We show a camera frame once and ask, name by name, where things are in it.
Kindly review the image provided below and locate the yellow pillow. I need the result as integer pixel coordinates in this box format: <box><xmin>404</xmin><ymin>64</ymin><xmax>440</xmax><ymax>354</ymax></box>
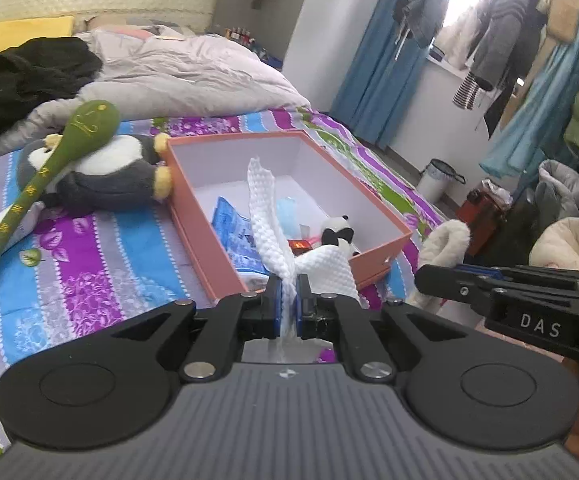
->
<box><xmin>0</xmin><ymin>16</ymin><xmax>76</xmax><ymax>56</ymax></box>

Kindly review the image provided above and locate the grey wardrobe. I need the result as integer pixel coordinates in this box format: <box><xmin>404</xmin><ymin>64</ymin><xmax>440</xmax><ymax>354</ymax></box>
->
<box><xmin>209</xmin><ymin>0</ymin><xmax>385</xmax><ymax>111</ymax></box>

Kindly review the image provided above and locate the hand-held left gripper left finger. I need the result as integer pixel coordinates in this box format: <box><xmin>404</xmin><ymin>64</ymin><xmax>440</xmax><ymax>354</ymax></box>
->
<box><xmin>116</xmin><ymin>275</ymin><xmax>285</xmax><ymax>383</ymax></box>

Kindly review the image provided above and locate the grey hanging coat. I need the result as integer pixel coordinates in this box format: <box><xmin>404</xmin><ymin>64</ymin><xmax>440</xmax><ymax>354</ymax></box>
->
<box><xmin>469</xmin><ymin>0</ymin><xmax>550</xmax><ymax>138</ymax></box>

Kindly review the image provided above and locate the cream fluffy ring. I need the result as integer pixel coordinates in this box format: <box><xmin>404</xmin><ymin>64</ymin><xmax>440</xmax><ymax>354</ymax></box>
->
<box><xmin>407</xmin><ymin>219</ymin><xmax>473</xmax><ymax>311</ymax></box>

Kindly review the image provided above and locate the striped garment sleeve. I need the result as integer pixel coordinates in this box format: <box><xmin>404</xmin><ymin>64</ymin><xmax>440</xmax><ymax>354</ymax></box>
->
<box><xmin>452</xmin><ymin>70</ymin><xmax>485</xmax><ymax>111</ymax></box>

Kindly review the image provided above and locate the white hanging garment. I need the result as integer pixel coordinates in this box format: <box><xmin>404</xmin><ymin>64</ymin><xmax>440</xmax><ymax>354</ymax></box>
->
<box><xmin>439</xmin><ymin>7</ymin><xmax>483</xmax><ymax>71</ymax></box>

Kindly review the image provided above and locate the blue curtain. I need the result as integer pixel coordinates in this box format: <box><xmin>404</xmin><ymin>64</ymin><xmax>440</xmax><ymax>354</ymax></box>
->
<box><xmin>329</xmin><ymin>0</ymin><xmax>435</xmax><ymax>148</ymax></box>

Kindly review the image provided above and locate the white waffle cloth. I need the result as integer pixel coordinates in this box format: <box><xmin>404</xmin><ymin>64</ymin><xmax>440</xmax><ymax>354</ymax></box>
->
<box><xmin>246</xmin><ymin>156</ymin><xmax>363</xmax><ymax>361</ymax></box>

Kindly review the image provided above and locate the light grey duvet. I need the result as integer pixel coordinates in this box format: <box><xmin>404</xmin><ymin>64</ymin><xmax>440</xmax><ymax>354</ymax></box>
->
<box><xmin>6</xmin><ymin>25</ymin><xmax>313</xmax><ymax>151</ymax></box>

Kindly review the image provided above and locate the orange cardboard box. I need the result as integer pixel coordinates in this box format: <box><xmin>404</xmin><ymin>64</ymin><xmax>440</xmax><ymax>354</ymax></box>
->
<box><xmin>162</xmin><ymin>129</ymin><xmax>414</xmax><ymax>300</ymax></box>

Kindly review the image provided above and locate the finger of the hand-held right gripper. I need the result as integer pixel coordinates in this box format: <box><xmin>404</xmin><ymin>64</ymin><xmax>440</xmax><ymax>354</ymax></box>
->
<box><xmin>459</xmin><ymin>263</ymin><xmax>579</xmax><ymax>295</ymax></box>
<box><xmin>414</xmin><ymin>264</ymin><xmax>495</xmax><ymax>313</ymax></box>

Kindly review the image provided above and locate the blue face mask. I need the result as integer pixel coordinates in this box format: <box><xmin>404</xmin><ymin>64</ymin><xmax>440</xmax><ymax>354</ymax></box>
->
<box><xmin>275</xmin><ymin>197</ymin><xmax>303</xmax><ymax>236</ymax></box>

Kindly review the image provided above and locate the row of small bottles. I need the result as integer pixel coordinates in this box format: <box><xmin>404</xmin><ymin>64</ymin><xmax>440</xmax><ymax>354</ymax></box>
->
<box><xmin>225</xmin><ymin>25</ymin><xmax>285</xmax><ymax>68</ymax></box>

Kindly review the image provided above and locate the pink pillow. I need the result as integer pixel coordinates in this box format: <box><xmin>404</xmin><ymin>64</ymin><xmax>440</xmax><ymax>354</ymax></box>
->
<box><xmin>84</xmin><ymin>14</ymin><xmax>185</xmax><ymax>41</ymax></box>

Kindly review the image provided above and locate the grey penguin plush toy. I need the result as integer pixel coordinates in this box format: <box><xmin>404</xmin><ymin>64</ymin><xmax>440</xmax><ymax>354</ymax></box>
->
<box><xmin>16</xmin><ymin>132</ymin><xmax>174</xmax><ymax>218</ymax></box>

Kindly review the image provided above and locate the grey padded jacket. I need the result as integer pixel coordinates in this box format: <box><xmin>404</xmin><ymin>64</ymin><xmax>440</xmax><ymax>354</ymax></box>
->
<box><xmin>517</xmin><ymin>160</ymin><xmax>579</xmax><ymax>256</ymax></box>

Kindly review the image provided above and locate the small panda plush toy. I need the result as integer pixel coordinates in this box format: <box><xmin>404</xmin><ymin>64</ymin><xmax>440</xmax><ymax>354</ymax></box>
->
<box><xmin>319</xmin><ymin>214</ymin><xmax>363</xmax><ymax>261</ymax></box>

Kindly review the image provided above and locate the cream fleece garment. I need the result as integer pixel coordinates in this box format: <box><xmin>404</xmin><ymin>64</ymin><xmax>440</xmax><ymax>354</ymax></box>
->
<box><xmin>529</xmin><ymin>217</ymin><xmax>579</xmax><ymax>276</ymax></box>

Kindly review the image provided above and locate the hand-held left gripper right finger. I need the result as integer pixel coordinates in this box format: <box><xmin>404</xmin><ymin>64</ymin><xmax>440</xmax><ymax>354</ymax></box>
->
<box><xmin>294</xmin><ymin>274</ymin><xmax>470</xmax><ymax>385</ymax></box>

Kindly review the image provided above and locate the black jacket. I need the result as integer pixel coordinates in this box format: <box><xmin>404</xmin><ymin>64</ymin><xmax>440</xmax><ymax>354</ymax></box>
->
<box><xmin>0</xmin><ymin>36</ymin><xmax>104</xmax><ymax>161</ymax></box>

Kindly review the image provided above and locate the blue tissue packet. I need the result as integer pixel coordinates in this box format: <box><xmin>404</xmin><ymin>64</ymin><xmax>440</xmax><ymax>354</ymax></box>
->
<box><xmin>210</xmin><ymin>196</ymin><xmax>270</xmax><ymax>273</ymax></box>

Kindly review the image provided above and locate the white trash bin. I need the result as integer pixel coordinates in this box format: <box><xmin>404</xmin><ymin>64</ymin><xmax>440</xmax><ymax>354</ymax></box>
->
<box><xmin>416</xmin><ymin>158</ymin><xmax>466</xmax><ymax>203</ymax></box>

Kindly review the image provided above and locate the teal hanging garment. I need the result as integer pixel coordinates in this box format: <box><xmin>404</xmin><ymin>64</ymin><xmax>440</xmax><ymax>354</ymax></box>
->
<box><xmin>479</xmin><ymin>0</ymin><xmax>579</xmax><ymax>178</ymax></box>

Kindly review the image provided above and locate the green plush stick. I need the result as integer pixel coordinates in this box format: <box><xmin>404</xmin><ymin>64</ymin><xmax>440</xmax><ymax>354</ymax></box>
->
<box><xmin>0</xmin><ymin>100</ymin><xmax>121</xmax><ymax>313</ymax></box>

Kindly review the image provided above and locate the red stool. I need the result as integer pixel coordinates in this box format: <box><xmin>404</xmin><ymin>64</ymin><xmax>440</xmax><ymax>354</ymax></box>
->
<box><xmin>457</xmin><ymin>185</ymin><xmax>513</xmax><ymax>256</ymax></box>

